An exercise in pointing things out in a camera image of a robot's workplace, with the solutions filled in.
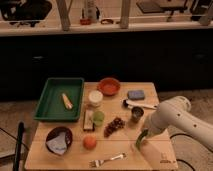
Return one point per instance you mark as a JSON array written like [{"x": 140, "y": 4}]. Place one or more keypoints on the black office chair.
[{"x": 30, "y": 12}]

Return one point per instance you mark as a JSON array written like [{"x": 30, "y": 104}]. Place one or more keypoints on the blue sponge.
[{"x": 136, "y": 95}]

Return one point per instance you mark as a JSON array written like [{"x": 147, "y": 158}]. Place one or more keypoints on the black pole left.
[{"x": 18, "y": 147}]

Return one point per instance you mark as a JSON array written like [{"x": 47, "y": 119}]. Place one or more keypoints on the purple grape bunch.
[{"x": 113, "y": 126}]

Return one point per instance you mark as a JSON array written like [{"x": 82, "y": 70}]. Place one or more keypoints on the white bottle on shelf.
[{"x": 90, "y": 10}]

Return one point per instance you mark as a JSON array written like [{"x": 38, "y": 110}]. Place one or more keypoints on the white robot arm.
[{"x": 176, "y": 112}]

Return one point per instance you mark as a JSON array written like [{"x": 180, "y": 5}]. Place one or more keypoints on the dark metal cup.
[{"x": 136, "y": 114}]

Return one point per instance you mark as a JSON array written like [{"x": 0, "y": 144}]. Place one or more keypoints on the white handled knife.
[{"x": 130, "y": 104}]

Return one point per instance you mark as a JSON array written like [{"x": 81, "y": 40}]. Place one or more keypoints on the grey cloth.
[{"x": 57, "y": 144}]

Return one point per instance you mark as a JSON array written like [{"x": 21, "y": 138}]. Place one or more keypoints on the white paper cup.
[{"x": 95, "y": 98}]

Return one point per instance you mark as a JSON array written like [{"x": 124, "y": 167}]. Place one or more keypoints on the orange bowl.
[{"x": 109, "y": 86}]

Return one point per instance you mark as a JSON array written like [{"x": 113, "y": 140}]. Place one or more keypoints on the orange fruit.
[{"x": 89, "y": 142}]

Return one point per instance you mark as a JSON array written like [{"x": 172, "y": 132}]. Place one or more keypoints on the corn cob piece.
[{"x": 67, "y": 103}]

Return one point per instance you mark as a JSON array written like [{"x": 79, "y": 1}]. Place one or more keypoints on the green plastic tray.
[{"x": 51, "y": 108}]

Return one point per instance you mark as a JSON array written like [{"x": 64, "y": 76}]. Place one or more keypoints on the dark bowl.
[{"x": 56, "y": 131}]

